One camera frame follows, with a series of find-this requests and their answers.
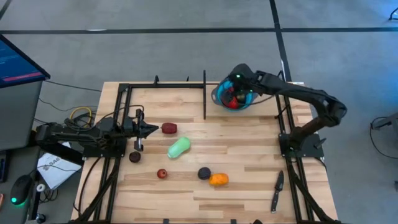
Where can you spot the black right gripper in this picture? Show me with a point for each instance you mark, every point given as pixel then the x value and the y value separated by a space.
pixel 242 76

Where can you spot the black computer mouse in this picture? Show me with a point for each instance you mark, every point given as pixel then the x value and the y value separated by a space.
pixel 21 188

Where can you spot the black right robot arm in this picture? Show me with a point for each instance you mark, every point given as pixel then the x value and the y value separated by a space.
pixel 311 95

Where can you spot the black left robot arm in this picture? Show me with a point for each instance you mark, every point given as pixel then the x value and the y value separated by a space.
pixel 77 137

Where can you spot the monitor with blue screen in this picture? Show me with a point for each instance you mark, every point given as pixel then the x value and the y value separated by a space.
pixel 15 65

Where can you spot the dark maroon round fruit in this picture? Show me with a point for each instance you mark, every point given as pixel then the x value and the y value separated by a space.
pixel 135 156

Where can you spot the small red pomegranate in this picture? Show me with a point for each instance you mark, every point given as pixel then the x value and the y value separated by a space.
pixel 161 173

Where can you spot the black kitchen knife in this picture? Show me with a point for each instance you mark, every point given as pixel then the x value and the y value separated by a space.
pixel 277 189

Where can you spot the light green cabbage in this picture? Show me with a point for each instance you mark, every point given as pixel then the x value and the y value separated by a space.
pixel 178 147

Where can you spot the black upright shelf post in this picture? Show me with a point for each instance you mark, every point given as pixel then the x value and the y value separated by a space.
pixel 204 99

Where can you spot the black round knob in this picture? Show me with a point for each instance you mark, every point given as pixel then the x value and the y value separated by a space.
pixel 257 221

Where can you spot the teal bowl with grey rim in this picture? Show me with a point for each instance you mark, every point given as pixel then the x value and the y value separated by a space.
pixel 217 93

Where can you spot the orange wrinkled fruit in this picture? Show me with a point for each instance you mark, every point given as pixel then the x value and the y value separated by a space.
pixel 218 179

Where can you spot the white tape roll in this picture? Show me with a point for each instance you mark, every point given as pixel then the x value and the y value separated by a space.
pixel 38 187

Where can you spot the dark red apple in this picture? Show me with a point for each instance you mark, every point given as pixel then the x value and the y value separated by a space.
pixel 168 127

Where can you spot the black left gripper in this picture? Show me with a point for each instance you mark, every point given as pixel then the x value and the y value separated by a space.
pixel 139 127

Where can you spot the white paper booklet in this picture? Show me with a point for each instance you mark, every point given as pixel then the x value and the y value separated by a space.
pixel 57 169

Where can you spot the black table clamp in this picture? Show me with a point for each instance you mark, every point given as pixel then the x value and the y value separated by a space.
pixel 166 221
pixel 233 221

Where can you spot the dark purple avocado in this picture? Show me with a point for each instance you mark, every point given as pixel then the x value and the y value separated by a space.
pixel 204 173

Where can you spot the red bell pepper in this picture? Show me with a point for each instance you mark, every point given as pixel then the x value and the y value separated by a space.
pixel 231 102

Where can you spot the black round caster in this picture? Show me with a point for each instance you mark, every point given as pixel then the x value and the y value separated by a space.
pixel 40 218

